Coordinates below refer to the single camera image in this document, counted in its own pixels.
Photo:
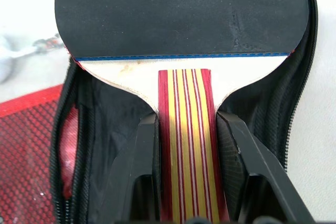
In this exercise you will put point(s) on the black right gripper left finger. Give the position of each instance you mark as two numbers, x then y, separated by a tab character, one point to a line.
136	155

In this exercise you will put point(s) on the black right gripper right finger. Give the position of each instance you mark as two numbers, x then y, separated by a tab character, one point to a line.
244	161

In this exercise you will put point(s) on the black red paddle case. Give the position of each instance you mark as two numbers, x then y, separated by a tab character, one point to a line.
26	155

